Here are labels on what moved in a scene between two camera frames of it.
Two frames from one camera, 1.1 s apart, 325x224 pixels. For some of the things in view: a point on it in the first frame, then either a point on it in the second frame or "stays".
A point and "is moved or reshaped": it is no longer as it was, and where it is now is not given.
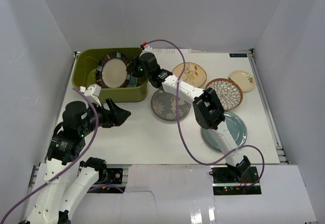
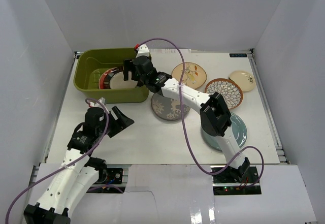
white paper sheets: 172,51 stays
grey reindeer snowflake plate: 164,105 stays
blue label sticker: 238,55 stays
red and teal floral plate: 132,82 → 105,76
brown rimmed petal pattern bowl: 228,91 stays
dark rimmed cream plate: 113,71 is moved or reshaped
